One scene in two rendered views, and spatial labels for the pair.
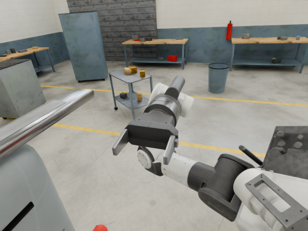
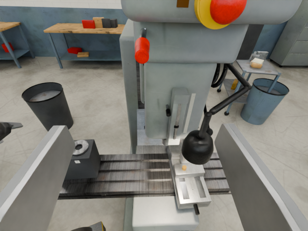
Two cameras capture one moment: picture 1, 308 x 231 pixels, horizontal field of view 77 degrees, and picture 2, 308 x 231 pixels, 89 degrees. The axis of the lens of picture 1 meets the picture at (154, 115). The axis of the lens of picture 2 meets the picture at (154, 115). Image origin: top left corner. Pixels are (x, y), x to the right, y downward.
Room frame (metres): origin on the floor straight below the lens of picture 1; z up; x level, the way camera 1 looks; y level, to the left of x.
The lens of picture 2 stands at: (0.35, 0.01, 1.78)
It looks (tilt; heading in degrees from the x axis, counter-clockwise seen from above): 41 degrees down; 156
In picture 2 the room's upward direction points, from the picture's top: 2 degrees clockwise
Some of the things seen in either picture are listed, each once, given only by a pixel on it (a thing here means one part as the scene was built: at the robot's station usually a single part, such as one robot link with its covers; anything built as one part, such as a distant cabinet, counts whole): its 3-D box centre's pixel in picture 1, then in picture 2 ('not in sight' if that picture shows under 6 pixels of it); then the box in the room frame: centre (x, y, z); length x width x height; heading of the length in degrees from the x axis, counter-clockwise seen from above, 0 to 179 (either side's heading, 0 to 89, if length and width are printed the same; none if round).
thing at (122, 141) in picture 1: (119, 142); (252, 175); (0.33, 0.08, 1.70); 0.06 x 0.02 x 0.03; 160
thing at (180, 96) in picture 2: not in sight; (176, 119); (0.04, 0.22, 1.45); 0.04 x 0.04 x 0.21; 70
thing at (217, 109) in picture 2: not in sight; (232, 98); (0.15, 0.29, 1.58); 0.17 x 0.01 x 0.01; 108
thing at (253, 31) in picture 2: not in sight; (241, 29); (-0.23, 0.68, 1.62); 0.20 x 0.09 x 0.21; 160
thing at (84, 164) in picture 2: not in sight; (74, 159); (-0.24, -0.18, 1.05); 0.22 x 0.12 x 0.20; 73
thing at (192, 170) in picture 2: not in sight; (188, 170); (0.03, 0.36, 1.04); 0.15 x 0.06 x 0.04; 73
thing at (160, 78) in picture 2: not in sight; (172, 92); (-0.07, 0.26, 1.47); 0.21 x 0.19 x 0.32; 70
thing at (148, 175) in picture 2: not in sight; (162, 173); (-0.06, 0.26, 0.91); 1.24 x 0.23 x 0.08; 70
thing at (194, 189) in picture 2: not in sight; (186, 169); (0.01, 0.36, 1.00); 0.35 x 0.15 x 0.11; 163
